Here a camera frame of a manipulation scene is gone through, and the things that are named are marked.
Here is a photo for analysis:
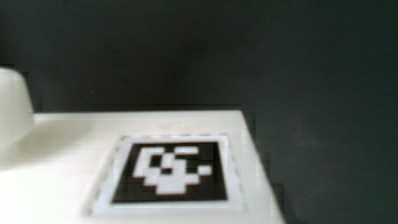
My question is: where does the white drawer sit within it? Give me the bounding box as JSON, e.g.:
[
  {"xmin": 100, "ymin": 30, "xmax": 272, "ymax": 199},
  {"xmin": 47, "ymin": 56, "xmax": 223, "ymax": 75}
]
[{"xmin": 0, "ymin": 68, "xmax": 288, "ymax": 224}]

